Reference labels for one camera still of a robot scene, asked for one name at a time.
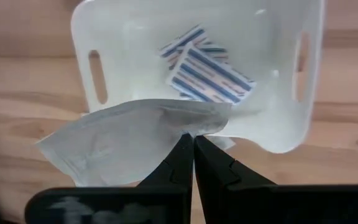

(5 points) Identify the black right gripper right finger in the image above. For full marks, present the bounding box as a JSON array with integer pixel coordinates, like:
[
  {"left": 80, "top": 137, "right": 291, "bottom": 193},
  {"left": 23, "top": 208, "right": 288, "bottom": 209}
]
[{"left": 194, "top": 134, "right": 358, "bottom": 224}]

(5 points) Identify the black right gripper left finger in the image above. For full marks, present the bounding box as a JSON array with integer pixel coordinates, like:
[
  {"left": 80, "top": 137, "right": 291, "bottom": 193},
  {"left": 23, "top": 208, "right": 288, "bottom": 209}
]
[{"left": 25, "top": 133, "right": 196, "bottom": 224}]

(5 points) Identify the plain white packet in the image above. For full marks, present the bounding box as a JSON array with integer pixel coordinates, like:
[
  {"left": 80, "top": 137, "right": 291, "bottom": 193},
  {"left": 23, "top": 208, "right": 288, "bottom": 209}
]
[{"left": 35, "top": 98, "right": 236, "bottom": 188}]

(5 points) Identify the blue striped bandage packet pile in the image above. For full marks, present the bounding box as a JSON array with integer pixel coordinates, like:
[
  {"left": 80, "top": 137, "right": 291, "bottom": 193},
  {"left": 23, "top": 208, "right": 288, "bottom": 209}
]
[{"left": 165, "top": 42, "right": 257, "bottom": 106}]

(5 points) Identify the white plastic bin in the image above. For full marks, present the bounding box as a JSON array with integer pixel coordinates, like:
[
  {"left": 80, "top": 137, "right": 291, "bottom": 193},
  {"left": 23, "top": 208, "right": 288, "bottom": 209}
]
[{"left": 70, "top": 0, "right": 326, "bottom": 155}]

